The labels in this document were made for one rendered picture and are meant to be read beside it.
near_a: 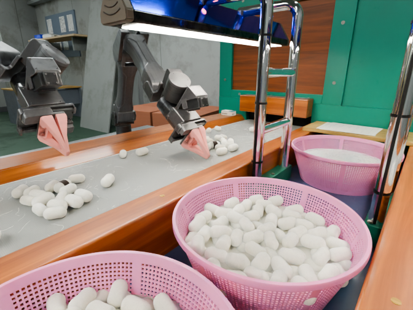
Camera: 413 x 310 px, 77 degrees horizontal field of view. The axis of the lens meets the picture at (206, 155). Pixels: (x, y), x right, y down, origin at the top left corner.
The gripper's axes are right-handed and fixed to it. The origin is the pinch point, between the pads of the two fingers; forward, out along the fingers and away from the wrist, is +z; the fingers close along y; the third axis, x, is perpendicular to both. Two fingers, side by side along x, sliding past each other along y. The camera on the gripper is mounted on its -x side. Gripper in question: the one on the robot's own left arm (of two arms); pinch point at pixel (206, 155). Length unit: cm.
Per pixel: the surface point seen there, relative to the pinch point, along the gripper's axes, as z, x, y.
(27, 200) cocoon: -5.9, 5.4, -37.9
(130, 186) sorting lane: -0.6, 2.7, -21.5
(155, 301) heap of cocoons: 19.0, -14.1, -36.2
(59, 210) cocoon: -0.1, 0.1, -35.9
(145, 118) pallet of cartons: -140, 165, 140
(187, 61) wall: -203, 131, 241
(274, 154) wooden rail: 9.9, -7.8, 13.1
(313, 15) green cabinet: -23, -32, 57
